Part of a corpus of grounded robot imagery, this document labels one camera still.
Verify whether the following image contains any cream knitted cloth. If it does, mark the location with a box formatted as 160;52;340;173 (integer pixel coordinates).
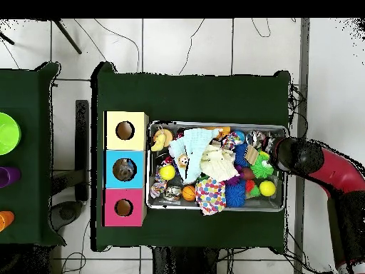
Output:
199;143;240;183

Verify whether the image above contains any mint green cloth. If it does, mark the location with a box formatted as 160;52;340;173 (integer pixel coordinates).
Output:
168;128;221;185

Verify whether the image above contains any silver mesh bin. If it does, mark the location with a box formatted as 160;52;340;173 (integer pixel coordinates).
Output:
145;121;287;213

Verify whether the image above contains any wooden three-hole box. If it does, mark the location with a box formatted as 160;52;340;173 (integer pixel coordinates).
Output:
102;110;150;228

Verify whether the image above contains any green spiky monster toy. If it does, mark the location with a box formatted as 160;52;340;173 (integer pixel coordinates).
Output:
250;151;275;180

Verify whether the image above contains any plain yellow ball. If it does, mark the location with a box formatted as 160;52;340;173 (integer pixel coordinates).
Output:
259;180;277;198

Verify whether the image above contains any blue spiky ball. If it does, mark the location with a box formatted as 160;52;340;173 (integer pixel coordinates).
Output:
225;181;247;208

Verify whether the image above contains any polka dot cloth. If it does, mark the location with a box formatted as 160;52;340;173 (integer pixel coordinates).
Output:
195;176;227;215

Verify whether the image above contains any dark green tablecloth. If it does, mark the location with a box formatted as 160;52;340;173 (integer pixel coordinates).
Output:
90;61;292;253
0;61;67;247

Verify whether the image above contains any yellow tennis ball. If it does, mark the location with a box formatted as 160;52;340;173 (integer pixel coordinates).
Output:
158;164;177;181

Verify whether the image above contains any yellow plush duck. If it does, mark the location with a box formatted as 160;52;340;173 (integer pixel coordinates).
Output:
150;133;168;153

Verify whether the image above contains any black panel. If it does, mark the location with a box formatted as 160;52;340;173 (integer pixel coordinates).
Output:
74;98;90;202

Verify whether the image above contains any black tripod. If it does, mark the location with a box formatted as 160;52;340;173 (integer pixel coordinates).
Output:
0;18;83;55

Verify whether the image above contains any lime green bowl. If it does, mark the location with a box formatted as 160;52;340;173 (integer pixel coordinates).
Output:
0;111;22;156

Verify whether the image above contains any purple cup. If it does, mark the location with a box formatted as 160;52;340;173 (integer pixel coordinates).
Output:
0;166;22;188

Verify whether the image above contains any orange cup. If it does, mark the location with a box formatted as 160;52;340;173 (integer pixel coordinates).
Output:
0;210;16;233

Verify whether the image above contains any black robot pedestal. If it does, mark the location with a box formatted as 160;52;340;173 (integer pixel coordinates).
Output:
152;246;220;274

